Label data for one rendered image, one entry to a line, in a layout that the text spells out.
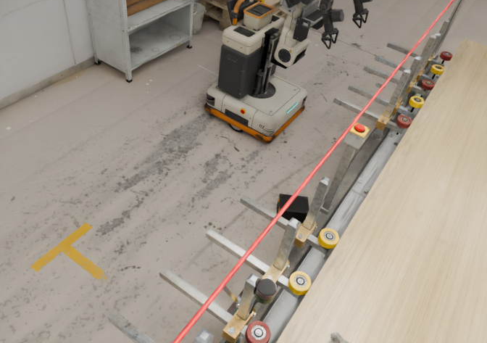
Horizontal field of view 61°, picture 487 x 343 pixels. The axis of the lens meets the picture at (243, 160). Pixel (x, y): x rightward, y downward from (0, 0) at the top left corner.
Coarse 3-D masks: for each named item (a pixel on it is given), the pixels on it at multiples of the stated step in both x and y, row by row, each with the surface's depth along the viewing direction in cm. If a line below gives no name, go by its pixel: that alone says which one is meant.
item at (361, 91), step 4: (352, 84) 265; (348, 88) 265; (352, 88) 263; (356, 88) 262; (360, 88) 262; (356, 92) 263; (360, 92) 261; (364, 92) 260; (368, 92) 260; (368, 96) 260; (376, 100) 258; (380, 100) 257; (384, 100) 256; (388, 100) 257; (384, 104) 257; (400, 108) 252; (404, 108) 253; (400, 112) 254; (404, 112) 252; (408, 112) 250; (412, 112) 250; (408, 116) 252; (412, 116) 250
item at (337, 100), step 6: (336, 96) 246; (336, 102) 246; (342, 102) 244; (348, 102) 244; (348, 108) 244; (354, 108) 241; (360, 108) 241; (366, 114) 239; (372, 114) 238; (372, 120) 239; (390, 126) 234; (396, 126) 233
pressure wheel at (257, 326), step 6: (252, 324) 135; (258, 324) 135; (264, 324) 135; (246, 330) 133; (252, 330) 133; (258, 330) 133; (264, 330) 134; (246, 336) 132; (252, 336) 132; (258, 336) 132; (264, 336) 132; (252, 342) 131; (258, 342) 131; (264, 342) 131
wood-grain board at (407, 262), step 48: (480, 48) 308; (432, 96) 250; (480, 96) 257; (432, 144) 216; (480, 144) 222; (384, 192) 186; (432, 192) 190; (480, 192) 195; (384, 240) 167; (432, 240) 170; (480, 240) 173; (336, 288) 149; (384, 288) 151; (432, 288) 154; (480, 288) 156; (288, 336) 134; (384, 336) 138; (432, 336) 140; (480, 336) 142
